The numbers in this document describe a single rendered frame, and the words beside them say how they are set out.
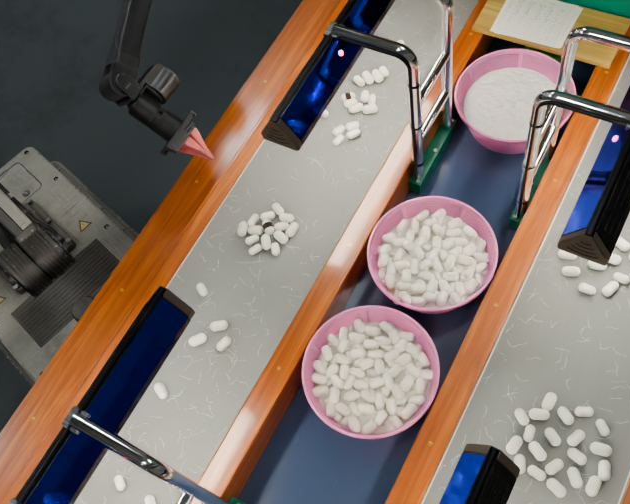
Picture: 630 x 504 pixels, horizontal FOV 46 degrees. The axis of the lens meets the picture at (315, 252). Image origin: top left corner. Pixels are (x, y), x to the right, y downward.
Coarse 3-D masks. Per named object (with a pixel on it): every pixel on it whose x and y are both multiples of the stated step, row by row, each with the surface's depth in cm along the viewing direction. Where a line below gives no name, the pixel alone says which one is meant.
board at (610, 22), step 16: (496, 0) 178; (480, 16) 177; (496, 16) 176; (592, 16) 172; (608, 16) 171; (480, 32) 176; (624, 32) 168; (544, 48) 170; (560, 48) 169; (592, 48) 167; (608, 48) 167; (592, 64) 167; (608, 64) 165
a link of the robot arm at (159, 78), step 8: (160, 64) 158; (152, 72) 157; (160, 72) 158; (168, 72) 159; (120, 80) 151; (128, 80) 152; (144, 80) 155; (152, 80) 157; (160, 80) 158; (168, 80) 158; (176, 80) 160; (120, 88) 151; (128, 88) 152; (136, 88) 153; (152, 88) 157; (160, 88) 157; (168, 88) 158; (128, 96) 152; (136, 96) 153; (168, 96) 159; (120, 104) 158
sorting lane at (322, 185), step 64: (384, 64) 179; (320, 128) 173; (384, 128) 170; (256, 192) 168; (320, 192) 165; (192, 256) 163; (256, 256) 160; (320, 256) 158; (192, 320) 155; (256, 320) 153; (192, 384) 149; (192, 448) 142
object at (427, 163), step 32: (448, 0) 137; (352, 32) 135; (448, 32) 143; (416, 64) 133; (448, 64) 151; (416, 96) 140; (448, 96) 160; (416, 128) 149; (448, 128) 171; (416, 160) 159; (416, 192) 168
